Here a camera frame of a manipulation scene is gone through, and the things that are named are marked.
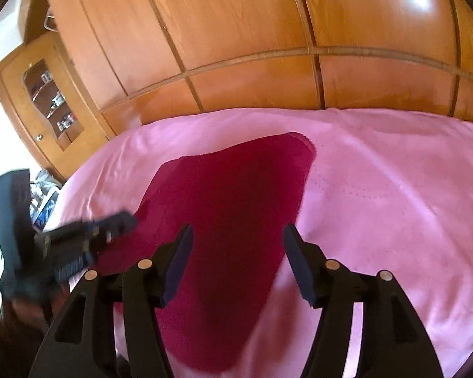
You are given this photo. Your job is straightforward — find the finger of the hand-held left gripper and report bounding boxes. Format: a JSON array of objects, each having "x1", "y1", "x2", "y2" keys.
[
  {"x1": 85, "y1": 211, "x2": 138, "y2": 245},
  {"x1": 54, "y1": 249, "x2": 98, "y2": 283}
]

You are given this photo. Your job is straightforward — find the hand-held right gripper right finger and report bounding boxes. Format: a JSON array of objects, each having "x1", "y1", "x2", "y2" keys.
[{"x1": 283, "y1": 224, "x2": 444, "y2": 378}]

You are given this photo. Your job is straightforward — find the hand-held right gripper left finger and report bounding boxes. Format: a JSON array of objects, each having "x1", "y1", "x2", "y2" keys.
[{"x1": 28, "y1": 224, "x2": 195, "y2": 378}]

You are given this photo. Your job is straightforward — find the dark red long-sleeved shirt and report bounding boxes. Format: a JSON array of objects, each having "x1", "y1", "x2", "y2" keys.
[{"x1": 96, "y1": 134, "x2": 318, "y2": 375}]

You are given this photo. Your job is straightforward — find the person's left forearm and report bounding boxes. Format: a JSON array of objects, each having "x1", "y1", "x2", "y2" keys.
[{"x1": 0, "y1": 295, "x2": 66, "y2": 378}]

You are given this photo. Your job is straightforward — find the pile of clutter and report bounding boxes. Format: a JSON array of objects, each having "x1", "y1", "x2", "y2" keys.
[{"x1": 28, "y1": 169, "x2": 66, "y2": 234}]

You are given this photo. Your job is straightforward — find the pink blanket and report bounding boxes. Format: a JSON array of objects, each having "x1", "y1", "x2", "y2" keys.
[{"x1": 43, "y1": 106, "x2": 473, "y2": 378}]

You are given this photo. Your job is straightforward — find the wooden glass-door cabinet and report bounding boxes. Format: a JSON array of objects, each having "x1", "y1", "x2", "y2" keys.
[{"x1": 0, "y1": 33, "x2": 117, "y2": 185}]

